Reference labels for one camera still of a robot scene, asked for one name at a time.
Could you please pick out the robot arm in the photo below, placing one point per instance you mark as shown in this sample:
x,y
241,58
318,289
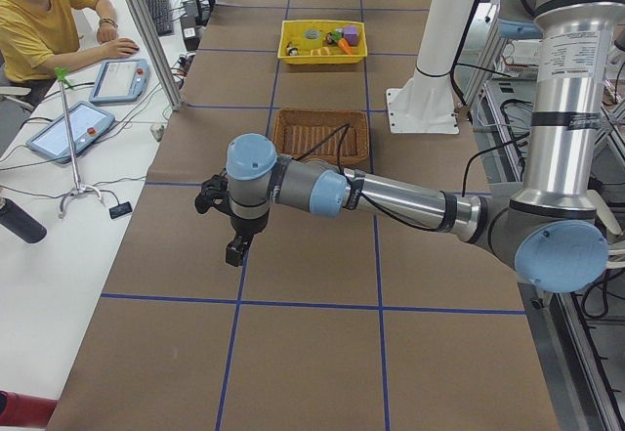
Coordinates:
x,y
545,231

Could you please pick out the metal stand with green clip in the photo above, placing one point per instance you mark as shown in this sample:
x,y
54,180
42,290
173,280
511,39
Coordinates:
x,y
79,187

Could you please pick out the person in yellow shirt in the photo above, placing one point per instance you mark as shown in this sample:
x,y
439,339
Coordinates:
x,y
37,35

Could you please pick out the purple foam block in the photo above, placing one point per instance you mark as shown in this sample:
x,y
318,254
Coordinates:
x,y
351,35

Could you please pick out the yellow woven basket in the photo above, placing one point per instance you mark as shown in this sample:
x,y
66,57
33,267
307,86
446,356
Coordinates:
x,y
292,32

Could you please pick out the toy croissant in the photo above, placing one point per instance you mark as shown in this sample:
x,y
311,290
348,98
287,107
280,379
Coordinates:
x,y
322,51

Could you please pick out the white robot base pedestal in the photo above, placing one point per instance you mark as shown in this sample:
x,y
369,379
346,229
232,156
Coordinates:
x,y
425,103

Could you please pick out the person's right hand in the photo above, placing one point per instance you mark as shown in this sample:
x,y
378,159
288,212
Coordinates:
x,y
121,48

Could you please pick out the black water bottle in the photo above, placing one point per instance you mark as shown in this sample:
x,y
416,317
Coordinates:
x,y
20,223

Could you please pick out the aluminium frame post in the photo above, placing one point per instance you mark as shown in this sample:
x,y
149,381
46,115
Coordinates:
x,y
147,30

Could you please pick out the toy panda figure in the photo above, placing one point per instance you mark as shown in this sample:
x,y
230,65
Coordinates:
x,y
292,50

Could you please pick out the clear yellowish tape roll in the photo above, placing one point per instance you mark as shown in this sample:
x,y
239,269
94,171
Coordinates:
x,y
312,35

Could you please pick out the brown wicker basket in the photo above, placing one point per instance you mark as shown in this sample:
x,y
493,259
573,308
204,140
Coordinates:
x,y
317,133

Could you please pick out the upper teach pendant tablet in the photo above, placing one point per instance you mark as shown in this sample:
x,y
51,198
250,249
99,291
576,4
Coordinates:
x,y
120,82

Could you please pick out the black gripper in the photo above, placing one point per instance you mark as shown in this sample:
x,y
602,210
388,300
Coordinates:
x,y
247,226

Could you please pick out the small black usb hub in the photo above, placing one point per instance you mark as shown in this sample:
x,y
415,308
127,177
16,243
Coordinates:
x,y
120,209

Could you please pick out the orange toy carrot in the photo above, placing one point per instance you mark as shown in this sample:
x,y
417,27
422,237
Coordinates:
x,y
337,38

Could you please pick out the black keyboard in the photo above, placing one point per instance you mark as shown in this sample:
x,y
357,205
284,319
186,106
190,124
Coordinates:
x,y
160,12

